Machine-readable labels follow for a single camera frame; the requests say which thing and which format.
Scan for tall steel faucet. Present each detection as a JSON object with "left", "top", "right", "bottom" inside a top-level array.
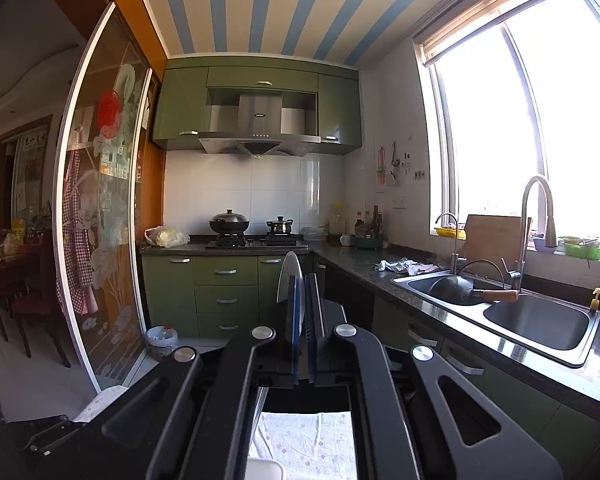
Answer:
[{"left": 510, "top": 175, "right": 558, "bottom": 291}]

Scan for green upper cabinets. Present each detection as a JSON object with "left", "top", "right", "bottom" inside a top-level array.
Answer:
[{"left": 152, "top": 56, "right": 363, "bottom": 157}]

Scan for white plastic utensil caddy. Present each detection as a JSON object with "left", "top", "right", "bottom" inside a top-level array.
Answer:
[{"left": 246, "top": 456, "right": 284, "bottom": 480}]

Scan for white plastic bag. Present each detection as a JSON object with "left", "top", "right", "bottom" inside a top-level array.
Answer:
[{"left": 145, "top": 225, "right": 191, "bottom": 249}]

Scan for black gas stove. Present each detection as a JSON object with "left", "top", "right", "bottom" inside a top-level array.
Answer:
[{"left": 205, "top": 232, "right": 310, "bottom": 251}]

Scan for pink wall hanging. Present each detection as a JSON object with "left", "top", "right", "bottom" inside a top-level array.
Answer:
[{"left": 374, "top": 145, "right": 387, "bottom": 193}]

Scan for window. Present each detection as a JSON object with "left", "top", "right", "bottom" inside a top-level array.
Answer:
[{"left": 412, "top": 0, "right": 600, "bottom": 253}]

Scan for steel range hood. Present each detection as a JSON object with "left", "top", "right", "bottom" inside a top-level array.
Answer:
[{"left": 198, "top": 92, "right": 322, "bottom": 157}]

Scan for floral white tablecloth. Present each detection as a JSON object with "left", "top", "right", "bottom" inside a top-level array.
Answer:
[{"left": 72, "top": 385, "right": 358, "bottom": 480}]

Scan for wooden dining table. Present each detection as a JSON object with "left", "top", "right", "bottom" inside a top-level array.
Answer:
[{"left": 0, "top": 240, "right": 46, "bottom": 311}]

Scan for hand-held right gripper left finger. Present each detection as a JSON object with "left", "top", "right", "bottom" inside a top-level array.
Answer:
[{"left": 87, "top": 274, "right": 308, "bottom": 480}]

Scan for yellow oil bottle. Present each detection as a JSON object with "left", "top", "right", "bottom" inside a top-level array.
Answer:
[{"left": 328, "top": 203, "right": 346, "bottom": 241}]

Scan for wooden cutting board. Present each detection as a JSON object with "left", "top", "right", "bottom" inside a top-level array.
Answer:
[{"left": 462, "top": 214, "right": 533, "bottom": 281}]

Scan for green rack of condiment bottles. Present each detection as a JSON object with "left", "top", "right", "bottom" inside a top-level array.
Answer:
[{"left": 354, "top": 204, "right": 385, "bottom": 251}]

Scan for wall poster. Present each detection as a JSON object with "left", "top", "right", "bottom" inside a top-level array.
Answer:
[{"left": 12, "top": 132, "right": 48, "bottom": 221}]

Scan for stainless steel sink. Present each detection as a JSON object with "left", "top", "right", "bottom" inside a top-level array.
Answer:
[{"left": 390, "top": 270, "right": 600, "bottom": 368}]

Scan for black pan with wooden handle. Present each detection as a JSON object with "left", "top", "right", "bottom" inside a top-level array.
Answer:
[{"left": 427, "top": 260, "right": 521, "bottom": 307}]

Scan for black wok with lid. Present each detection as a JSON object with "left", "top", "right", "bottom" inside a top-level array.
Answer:
[{"left": 209, "top": 208, "right": 251, "bottom": 236}]

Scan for green plastic basket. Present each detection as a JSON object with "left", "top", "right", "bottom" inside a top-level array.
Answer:
[{"left": 560, "top": 236, "right": 600, "bottom": 261}]

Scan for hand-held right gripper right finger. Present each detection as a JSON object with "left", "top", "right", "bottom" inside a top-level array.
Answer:
[{"left": 305, "top": 272, "right": 565, "bottom": 480}]

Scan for small trash bin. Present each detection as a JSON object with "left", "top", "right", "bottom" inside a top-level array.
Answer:
[{"left": 146, "top": 325, "right": 180, "bottom": 361}]

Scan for beige roller blind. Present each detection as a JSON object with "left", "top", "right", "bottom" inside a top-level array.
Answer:
[{"left": 412, "top": 0, "right": 581, "bottom": 66}]

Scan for crumpled dish rag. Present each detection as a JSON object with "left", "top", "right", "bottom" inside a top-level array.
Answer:
[{"left": 374, "top": 257, "right": 438, "bottom": 276}]

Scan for small steel faucet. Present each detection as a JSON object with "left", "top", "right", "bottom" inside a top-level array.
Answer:
[{"left": 435, "top": 212, "right": 468, "bottom": 273}]

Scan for dark granite countertop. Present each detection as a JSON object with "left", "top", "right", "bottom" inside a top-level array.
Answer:
[{"left": 140, "top": 237, "right": 600, "bottom": 423}]

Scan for dark wooden chair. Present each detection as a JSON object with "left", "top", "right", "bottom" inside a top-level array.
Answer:
[{"left": 10, "top": 230, "right": 71, "bottom": 368}]

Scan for red checked apron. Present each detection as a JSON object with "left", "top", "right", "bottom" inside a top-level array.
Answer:
[{"left": 56, "top": 152, "right": 98, "bottom": 316}]

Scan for printed glass sliding door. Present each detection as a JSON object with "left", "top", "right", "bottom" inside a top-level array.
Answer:
[{"left": 52, "top": 1, "right": 153, "bottom": 393}]

